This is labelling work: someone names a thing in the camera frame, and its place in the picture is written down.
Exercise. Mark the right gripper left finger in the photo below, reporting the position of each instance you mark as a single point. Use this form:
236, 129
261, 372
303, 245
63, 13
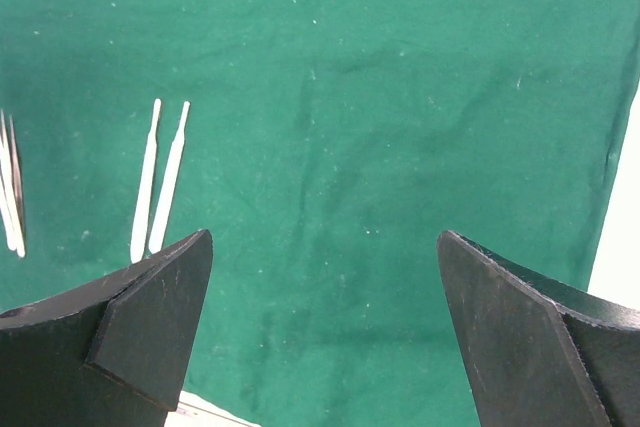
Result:
111, 352

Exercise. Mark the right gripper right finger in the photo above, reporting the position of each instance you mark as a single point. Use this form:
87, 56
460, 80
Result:
538, 352

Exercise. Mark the wide steel tweezers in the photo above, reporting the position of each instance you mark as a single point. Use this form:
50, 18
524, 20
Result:
12, 198

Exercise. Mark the green surgical cloth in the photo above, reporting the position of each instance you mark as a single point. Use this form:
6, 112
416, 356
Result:
328, 144

